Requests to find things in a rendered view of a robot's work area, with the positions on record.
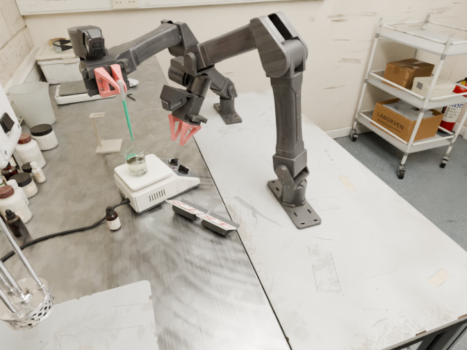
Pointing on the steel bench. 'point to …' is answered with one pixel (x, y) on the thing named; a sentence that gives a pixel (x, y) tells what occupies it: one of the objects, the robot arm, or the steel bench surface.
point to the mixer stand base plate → (93, 323)
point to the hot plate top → (158, 168)
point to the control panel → (177, 169)
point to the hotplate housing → (156, 192)
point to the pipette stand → (104, 140)
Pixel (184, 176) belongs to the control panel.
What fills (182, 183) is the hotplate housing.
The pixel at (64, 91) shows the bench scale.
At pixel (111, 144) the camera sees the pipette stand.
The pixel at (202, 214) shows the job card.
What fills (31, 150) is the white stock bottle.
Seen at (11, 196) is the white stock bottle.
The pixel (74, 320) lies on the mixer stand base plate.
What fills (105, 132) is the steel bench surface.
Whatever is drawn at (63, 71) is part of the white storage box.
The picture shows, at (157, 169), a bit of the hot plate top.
